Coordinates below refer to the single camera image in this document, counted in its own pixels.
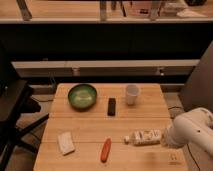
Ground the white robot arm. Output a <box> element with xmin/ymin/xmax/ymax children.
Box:
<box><xmin>161</xmin><ymin>107</ymin><xmax>213</xmax><ymax>157</ymax></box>

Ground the black cable right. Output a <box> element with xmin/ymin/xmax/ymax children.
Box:
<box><xmin>168</xmin><ymin>105</ymin><xmax>203</xmax><ymax>171</ymax></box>

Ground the white paper cup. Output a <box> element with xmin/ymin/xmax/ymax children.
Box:
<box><xmin>125</xmin><ymin>84</ymin><xmax>140</xmax><ymax>105</ymax></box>

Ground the clear plastic bottle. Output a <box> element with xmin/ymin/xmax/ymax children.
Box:
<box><xmin>124</xmin><ymin>129</ymin><xmax>162</xmax><ymax>146</ymax></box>

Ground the grey rail beam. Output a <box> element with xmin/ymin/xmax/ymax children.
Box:
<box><xmin>13</xmin><ymin>60</ymin><xmax>199</xmax><ymax>77</ymax></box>

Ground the green ceramic bowl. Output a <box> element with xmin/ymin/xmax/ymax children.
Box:
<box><xmin>67</xmin><ymin>84</ymin><xmax>97</xmax><ymax>110</ymax></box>

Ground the white sponge block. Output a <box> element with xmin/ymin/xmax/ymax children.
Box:
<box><xmin>58</xmin><ymin>132</ymin><xmax>75</xmax><ymax>155</ymax></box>

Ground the black stand left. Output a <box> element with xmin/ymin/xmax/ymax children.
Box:
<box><xmin>0</xmin><ymin>43</ymin><xmax>49</xmax><ymax>171</ymax></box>

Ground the orange carrot toy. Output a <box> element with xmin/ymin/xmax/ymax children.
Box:
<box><xmin>100</xmin><ymin>138</ymin><xmax>111</xmax><ymax>162</ymax></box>

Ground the black rectangular block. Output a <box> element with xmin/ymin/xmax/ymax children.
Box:
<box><xmin>107</xmin><ymin>98</ymin><xmax>116</xmax><ymax>116</ymax></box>

